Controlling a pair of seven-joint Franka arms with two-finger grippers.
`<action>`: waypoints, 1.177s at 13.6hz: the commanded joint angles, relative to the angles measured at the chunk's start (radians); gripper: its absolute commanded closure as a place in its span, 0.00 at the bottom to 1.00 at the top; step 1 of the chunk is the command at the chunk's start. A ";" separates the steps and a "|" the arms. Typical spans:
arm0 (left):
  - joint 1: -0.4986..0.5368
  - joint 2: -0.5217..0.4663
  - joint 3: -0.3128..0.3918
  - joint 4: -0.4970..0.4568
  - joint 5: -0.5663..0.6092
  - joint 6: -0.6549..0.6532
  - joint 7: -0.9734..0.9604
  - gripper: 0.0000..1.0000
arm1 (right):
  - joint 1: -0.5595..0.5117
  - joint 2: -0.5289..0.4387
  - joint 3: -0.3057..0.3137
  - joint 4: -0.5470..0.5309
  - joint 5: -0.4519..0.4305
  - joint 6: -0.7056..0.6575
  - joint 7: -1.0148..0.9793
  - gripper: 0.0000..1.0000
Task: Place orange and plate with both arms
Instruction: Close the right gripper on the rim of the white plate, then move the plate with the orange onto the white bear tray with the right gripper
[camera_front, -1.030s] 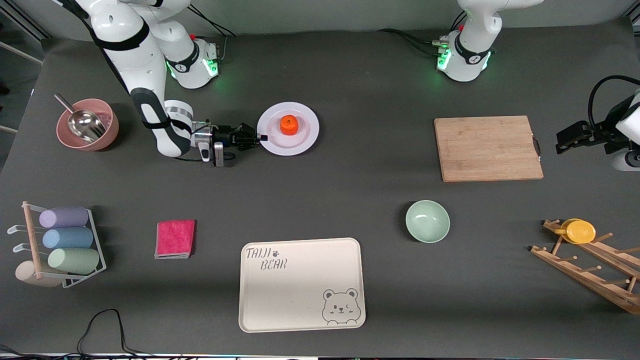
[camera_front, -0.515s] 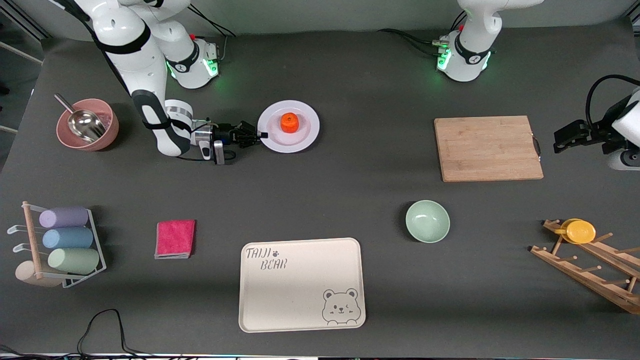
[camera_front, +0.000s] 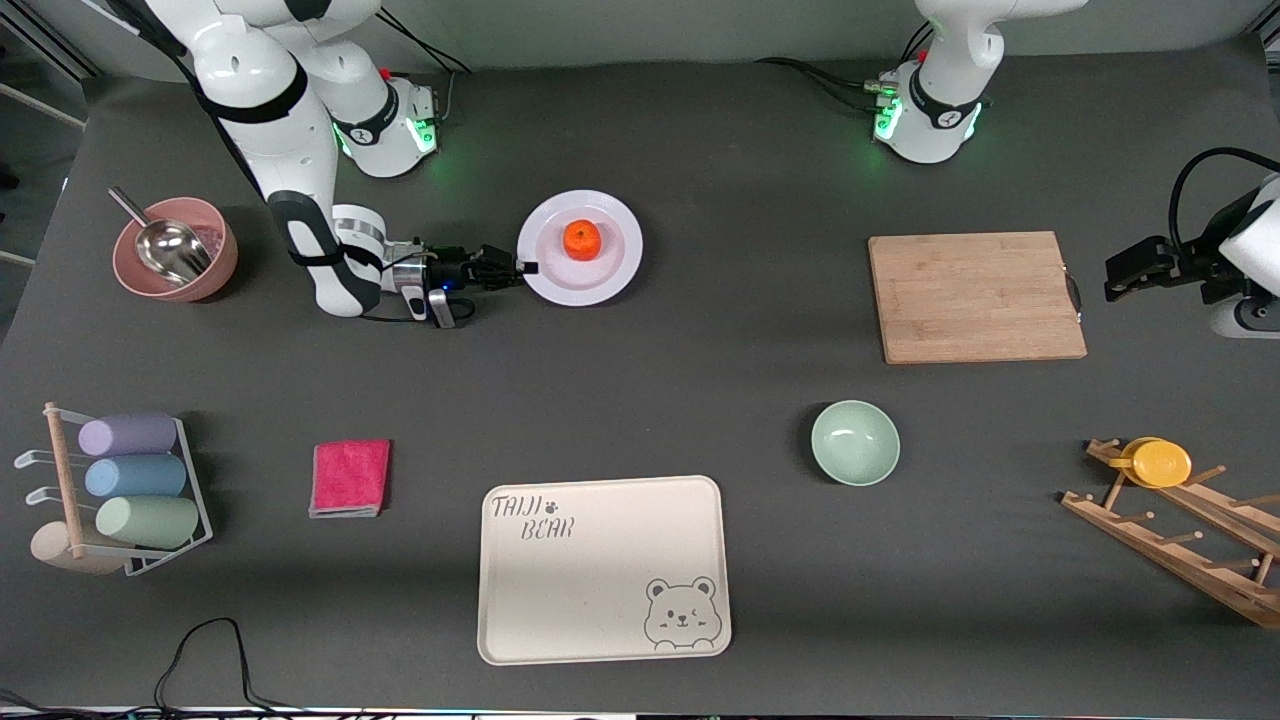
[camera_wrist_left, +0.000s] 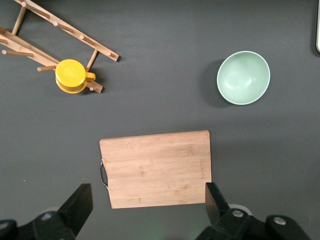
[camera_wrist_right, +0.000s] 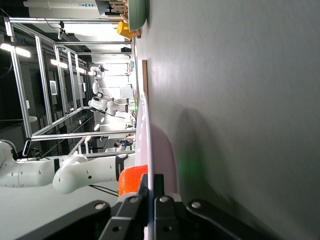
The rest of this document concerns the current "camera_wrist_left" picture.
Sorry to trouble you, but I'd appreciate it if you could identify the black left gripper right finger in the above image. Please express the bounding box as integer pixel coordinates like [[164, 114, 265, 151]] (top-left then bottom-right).
[[199, 182, 270, 240]]

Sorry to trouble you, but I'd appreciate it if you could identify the cream tray with bear print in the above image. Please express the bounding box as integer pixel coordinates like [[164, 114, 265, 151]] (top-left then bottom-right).
[[315, 0, 320, 54]]

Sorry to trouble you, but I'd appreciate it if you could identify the wooden cutting board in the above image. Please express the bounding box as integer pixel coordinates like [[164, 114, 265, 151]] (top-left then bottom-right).
[[99, 129, 213, 210]]

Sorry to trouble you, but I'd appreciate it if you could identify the mint green bowl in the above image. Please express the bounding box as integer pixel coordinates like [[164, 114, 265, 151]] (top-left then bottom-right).
[[216, 50, 271, 106]]

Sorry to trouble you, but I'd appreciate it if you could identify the yellow cup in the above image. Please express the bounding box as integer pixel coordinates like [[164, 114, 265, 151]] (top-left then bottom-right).
[[54, 58, 97, 95]]

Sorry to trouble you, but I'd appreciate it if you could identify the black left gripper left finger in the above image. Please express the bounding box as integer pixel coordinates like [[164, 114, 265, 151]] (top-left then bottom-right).
[[32, 183, 94, 240]]

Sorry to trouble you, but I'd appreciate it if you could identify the wooden peg cup rack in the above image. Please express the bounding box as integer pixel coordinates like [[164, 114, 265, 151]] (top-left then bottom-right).
[[0, 0, 120, 94]]

